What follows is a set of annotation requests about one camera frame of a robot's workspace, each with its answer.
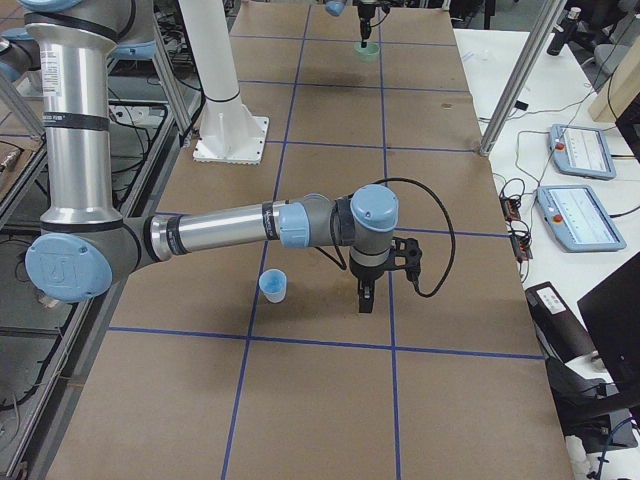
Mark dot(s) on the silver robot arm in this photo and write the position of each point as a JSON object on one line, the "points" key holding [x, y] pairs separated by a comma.
{"points": [[86, 245], [336, 7]]}

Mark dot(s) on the aluminium frame post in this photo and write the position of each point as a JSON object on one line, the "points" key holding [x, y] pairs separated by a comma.
{"points": [[549, 14]]}

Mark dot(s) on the near blue teach pendant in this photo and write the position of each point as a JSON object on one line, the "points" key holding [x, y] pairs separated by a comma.
{"points": [[578, 220]]}

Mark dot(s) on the white pedestal column base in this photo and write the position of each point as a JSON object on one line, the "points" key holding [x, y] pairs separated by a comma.
{"points": [[228, 132]]}

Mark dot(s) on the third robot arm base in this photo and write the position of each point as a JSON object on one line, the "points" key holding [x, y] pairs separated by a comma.
{"points": [[20, 53]]}

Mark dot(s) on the light blue plastic cup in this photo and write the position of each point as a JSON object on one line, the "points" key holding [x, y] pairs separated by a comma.
{"points": [[273, 285]]}

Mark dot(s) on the black water bottle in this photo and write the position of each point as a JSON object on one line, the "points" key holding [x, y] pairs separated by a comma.
{"points": [[563, 31]]}

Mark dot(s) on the far blue teach pendant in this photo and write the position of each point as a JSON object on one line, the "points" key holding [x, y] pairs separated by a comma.
{"points": [[581, 151]]}

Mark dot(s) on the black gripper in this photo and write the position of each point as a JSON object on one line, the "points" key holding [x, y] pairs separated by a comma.
{"points": [[366, 14], [365, 274]]}

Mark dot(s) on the black computer monitor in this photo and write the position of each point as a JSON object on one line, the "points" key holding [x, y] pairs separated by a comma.
{"points": [[610, 312]]}

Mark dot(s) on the blue teach pendant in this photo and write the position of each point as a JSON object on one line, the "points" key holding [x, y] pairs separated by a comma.
{"points": [[578, 220], [581, 151]]}

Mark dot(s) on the small electronics board with wires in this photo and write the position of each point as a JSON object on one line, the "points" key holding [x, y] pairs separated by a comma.
{"points": [[510, 198]]}

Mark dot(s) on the aluminium frame side rack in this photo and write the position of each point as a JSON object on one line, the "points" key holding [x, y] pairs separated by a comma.
{"points": [[87, 247]]}

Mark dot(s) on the mint green ceramic bowl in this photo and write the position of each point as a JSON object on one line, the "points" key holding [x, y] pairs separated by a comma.
{"points": [[367, 51]]}

